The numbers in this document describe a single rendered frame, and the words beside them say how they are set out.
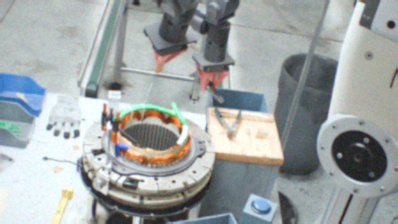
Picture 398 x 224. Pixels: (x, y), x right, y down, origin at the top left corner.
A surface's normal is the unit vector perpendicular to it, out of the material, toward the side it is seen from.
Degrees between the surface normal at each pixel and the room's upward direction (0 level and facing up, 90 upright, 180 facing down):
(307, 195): 0
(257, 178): 90
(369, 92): 109
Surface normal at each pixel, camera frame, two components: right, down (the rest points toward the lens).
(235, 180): 0.04, 0.57
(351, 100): -0.62, 0.62
